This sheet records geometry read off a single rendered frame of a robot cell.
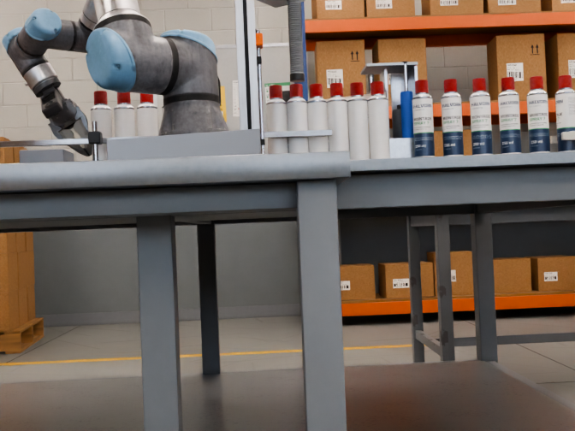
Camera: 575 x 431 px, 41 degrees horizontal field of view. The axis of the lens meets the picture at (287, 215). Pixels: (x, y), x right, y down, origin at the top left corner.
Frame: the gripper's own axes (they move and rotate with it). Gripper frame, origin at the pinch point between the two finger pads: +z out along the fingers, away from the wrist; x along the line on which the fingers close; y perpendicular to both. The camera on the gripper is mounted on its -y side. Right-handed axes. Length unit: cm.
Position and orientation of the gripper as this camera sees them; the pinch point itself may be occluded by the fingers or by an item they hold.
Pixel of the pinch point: (85, 150)
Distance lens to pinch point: 198.5
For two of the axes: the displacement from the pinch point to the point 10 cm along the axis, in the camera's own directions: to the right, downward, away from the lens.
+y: -0.4, 0.2, 10.0
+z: 5.3, 8.5, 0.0
